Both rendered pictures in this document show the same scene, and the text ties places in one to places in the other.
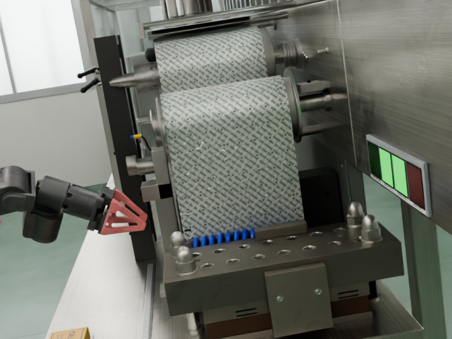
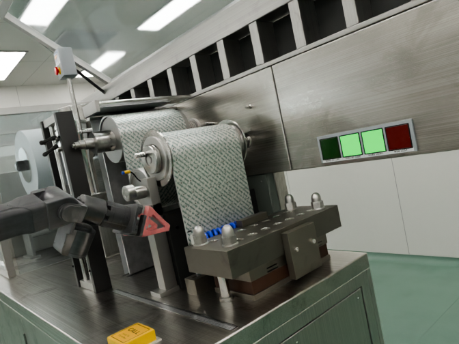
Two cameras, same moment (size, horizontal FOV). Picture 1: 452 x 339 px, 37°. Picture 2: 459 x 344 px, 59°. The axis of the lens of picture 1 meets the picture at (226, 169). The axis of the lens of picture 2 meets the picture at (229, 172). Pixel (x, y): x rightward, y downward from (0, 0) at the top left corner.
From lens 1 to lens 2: 0.73 m
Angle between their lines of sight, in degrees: 38
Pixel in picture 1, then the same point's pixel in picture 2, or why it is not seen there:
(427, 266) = not seen: hidden behind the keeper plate
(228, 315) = (263, 272)
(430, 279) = not seen: hidden behind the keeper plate
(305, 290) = (307, 241)
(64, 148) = not seen: outside the picture
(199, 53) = (145, 121)
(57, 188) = (98, 202)
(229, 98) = (203, 134)
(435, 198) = (423, 136)
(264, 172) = (230, 183)
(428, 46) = (416, 45)
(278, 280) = (294, 235)
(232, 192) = (214, 198)
